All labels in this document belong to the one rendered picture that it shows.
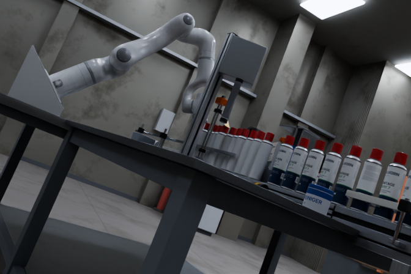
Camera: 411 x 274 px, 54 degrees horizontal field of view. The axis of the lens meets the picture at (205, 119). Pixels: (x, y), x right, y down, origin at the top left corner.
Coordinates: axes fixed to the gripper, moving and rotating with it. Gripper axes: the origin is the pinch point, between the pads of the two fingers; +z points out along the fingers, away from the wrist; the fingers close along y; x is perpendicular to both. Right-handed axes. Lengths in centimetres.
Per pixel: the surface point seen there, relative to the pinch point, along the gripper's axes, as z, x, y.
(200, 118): -4.2, -22.8, -15.7
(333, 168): 25, -84, -2
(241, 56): -33, -41, -12
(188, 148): 9.6, -17.9, -15.5
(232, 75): -23.6, -37.6, -12.8
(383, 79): -469, 238, 649
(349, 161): 24, -90, -3
